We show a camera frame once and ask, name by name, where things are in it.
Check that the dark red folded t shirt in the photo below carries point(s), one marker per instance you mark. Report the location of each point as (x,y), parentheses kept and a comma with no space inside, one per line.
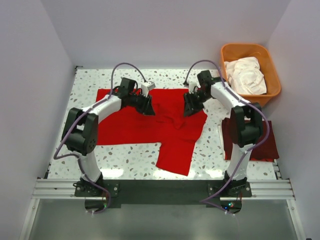
(266,152)

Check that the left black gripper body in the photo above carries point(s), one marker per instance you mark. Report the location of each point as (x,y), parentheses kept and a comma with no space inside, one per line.
(139,101)

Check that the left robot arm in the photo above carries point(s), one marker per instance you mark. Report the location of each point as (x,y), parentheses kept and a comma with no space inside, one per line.
(80,133)

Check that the orange plastic basket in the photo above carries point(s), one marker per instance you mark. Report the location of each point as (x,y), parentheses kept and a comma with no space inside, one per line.
(235,51)

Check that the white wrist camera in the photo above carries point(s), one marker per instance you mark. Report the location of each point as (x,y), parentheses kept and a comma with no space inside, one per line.
(147,86)
(192,87)

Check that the aluminium rail frame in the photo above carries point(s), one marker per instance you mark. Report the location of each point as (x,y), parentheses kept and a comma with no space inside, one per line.
(265,209)

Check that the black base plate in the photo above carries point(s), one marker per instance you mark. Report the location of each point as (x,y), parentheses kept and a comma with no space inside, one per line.
(115,193)

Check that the bright red t shirt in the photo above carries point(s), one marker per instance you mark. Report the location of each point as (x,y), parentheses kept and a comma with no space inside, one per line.
(176,133)

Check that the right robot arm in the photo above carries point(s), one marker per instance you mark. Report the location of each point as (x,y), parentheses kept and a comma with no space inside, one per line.
(245,122)

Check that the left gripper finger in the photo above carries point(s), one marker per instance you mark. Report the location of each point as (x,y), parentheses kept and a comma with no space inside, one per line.
(150,109)
(145,111)

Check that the white folded t shirt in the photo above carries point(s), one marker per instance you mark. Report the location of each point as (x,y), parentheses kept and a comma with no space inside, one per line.
(220,132)

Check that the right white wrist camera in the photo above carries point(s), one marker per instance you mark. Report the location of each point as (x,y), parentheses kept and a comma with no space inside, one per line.
(192,87)

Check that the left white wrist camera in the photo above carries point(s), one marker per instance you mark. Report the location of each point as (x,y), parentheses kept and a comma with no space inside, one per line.
(147,86)

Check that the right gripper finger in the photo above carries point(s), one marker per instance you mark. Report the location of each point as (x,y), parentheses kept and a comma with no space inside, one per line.
(188,107)
(196,109)

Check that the white crumpled t shirt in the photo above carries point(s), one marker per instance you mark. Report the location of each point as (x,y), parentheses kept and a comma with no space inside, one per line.
(245,77)

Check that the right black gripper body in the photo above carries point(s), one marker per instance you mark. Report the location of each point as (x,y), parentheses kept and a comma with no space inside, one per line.
(198,99)

